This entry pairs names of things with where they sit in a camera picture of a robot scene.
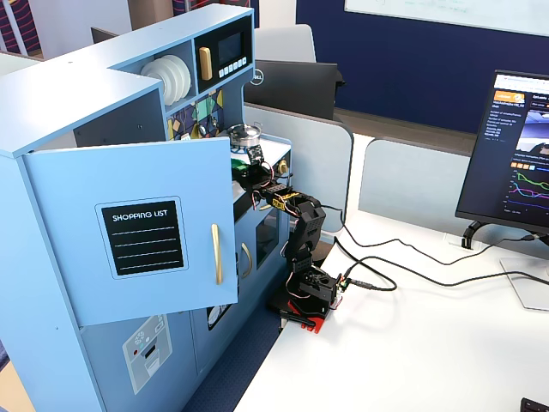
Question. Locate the gold stove knob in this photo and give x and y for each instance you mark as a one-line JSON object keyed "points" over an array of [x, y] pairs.
{"points": [[283, 167]]}

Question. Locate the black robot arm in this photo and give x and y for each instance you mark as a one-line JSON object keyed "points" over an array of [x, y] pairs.
{"points": [[309, 223]]}

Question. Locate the white plate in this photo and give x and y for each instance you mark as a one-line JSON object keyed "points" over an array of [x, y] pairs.
{"points": [[156, 81], [188, 77], [181, 92]]}

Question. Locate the blue trivet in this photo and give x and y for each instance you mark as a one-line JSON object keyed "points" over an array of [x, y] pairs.
{"points": [[238, 149]]}

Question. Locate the green lid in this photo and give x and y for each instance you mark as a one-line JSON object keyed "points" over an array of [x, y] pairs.
{"points": [[239, 166]]}

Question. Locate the grey office chair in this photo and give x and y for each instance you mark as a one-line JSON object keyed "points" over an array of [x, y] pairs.
{"points": [[283, 43]]}

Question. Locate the steel spoon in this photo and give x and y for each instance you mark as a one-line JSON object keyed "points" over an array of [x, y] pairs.
{"points": [[213, 123]]}

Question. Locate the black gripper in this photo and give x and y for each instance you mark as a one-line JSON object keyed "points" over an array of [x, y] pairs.
{"points": [[250, 172]]}

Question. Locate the lit computer monitor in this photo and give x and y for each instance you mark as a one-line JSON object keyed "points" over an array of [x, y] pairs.
{"points": [[502, 171]]}

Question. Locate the black toy microwave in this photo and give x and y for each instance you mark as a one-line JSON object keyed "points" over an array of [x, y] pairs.
{"points": [[231, 49]]}

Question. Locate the red arm base mount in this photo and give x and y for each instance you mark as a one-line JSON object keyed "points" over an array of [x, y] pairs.
{"points": [[309, 319]]}

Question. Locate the steel pot lid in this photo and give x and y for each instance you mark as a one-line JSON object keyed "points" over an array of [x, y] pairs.
{"points": [[244, 130]]}

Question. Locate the blue fridge door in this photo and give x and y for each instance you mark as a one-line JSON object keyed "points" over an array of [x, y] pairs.
{"points": [[64, 193]]}

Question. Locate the blue toy kitchen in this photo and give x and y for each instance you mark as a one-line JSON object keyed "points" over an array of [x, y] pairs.
{"points": [[64, 86]]}

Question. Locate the steel ladle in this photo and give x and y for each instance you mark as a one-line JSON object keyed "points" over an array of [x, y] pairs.
{"points": [[200, 130]]}

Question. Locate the steel pot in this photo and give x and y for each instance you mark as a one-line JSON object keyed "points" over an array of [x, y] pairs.
{"points": [[246, 141]]}

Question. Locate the whiteboard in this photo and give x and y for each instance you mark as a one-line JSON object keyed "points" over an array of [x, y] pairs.
{"points": [[429, 10]]}

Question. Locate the black keyboard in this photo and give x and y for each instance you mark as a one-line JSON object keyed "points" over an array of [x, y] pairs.
{"points": [[536, 405]]}

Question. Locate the grey desk partition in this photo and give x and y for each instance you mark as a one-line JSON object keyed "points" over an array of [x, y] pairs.
{"points": [[407, 180], [317, 163]]}

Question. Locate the black Dell monitor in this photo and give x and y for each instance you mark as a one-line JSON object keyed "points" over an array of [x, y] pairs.
{"points": [[291, 90]]}

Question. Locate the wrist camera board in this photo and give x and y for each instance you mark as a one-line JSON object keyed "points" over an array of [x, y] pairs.
{"points": [[254, 155]]}

